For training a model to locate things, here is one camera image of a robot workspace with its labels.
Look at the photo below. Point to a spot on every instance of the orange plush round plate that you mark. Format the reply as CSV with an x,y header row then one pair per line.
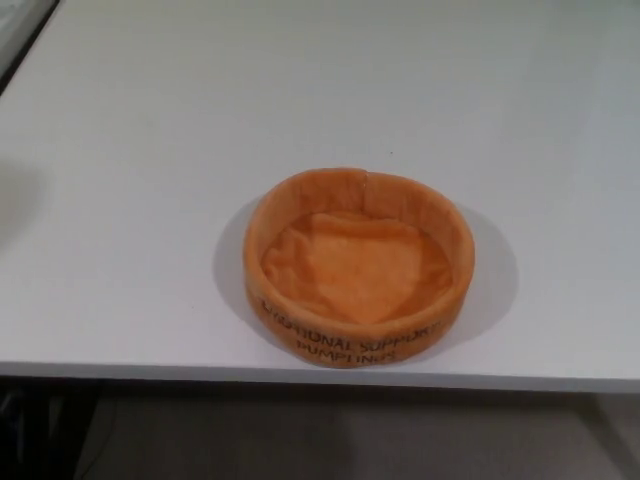
x,y
360,270

